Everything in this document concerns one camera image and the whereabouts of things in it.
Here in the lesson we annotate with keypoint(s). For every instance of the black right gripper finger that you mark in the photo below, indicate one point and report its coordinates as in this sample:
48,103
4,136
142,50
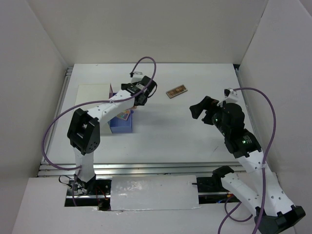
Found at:
207,118
206,104

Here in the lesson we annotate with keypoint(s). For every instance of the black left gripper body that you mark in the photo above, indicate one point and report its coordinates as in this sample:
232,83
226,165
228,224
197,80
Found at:
145,101

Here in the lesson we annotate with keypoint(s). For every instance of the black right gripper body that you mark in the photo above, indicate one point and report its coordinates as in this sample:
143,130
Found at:
217,120

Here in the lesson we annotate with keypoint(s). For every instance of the long brown eyeshadow palette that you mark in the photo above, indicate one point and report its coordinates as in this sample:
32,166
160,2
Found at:
176,91

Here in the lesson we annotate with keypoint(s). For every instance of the colourful eyeshadow palette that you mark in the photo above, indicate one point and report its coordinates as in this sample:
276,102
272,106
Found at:
124,115

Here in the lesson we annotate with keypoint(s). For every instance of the pink drawer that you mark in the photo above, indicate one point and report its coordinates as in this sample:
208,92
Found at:
111,93

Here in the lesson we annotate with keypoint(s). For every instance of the purple blue drawer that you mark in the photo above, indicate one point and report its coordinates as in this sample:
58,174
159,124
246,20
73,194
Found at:
118,125

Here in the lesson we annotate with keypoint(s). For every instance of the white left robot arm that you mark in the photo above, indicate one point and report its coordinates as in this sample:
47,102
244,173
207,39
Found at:
86,125

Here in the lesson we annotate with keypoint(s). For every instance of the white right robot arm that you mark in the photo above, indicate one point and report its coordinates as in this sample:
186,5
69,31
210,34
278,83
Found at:
272,210

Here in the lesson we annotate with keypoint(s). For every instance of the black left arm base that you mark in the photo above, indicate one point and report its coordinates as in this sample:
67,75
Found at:
99,195

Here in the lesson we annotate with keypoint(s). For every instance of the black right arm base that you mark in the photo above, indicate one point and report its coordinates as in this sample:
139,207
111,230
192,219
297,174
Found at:
209,186

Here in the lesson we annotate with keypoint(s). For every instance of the white drawer cabinet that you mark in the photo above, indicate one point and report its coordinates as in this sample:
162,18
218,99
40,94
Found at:
93,92

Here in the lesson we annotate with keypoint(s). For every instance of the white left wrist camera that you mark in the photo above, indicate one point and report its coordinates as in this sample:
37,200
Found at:
136,77

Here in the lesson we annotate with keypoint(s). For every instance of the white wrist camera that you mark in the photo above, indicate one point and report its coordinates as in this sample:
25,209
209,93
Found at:
230,96
136,77

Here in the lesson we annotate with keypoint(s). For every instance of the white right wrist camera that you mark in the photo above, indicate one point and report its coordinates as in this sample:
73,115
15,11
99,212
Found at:
230,96

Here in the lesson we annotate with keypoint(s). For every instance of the aluminium frame rail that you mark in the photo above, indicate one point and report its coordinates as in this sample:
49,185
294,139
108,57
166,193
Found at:
107,170

